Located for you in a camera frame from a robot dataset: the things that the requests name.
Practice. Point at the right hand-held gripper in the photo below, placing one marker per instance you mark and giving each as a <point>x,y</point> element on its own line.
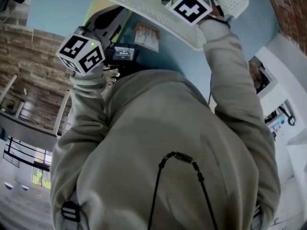
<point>189,8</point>

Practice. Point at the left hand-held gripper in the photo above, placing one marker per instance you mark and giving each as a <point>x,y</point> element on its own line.
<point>76,49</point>

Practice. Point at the person's right forearm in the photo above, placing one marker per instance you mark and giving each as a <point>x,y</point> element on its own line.
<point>227,68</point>

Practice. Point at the person's left forearm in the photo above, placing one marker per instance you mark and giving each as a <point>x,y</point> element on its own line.
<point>86,99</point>

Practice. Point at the person's right hand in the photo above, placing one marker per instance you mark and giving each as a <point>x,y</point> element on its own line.
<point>217,9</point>

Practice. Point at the light blue table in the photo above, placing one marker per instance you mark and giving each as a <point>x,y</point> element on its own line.
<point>60,8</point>

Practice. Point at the green and yellow book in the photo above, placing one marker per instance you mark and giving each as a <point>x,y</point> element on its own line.
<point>90,6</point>

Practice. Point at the small screen device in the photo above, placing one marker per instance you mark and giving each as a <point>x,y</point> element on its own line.
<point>123,53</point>

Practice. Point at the grey table with white legs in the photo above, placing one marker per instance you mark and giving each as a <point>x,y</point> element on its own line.
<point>28,133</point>

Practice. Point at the person's grey hoodie torso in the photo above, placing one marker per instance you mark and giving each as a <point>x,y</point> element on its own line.
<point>156,118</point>

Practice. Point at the black metal railing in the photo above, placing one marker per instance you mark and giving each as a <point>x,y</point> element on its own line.
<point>21,152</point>

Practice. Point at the white partition panel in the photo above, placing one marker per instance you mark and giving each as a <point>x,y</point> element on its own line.
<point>271,92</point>

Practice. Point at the window with green view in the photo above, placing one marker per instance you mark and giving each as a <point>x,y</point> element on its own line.
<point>40,178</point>

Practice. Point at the round blue lamp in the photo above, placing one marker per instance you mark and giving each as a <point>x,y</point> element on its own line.
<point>9,185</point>
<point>25,187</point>

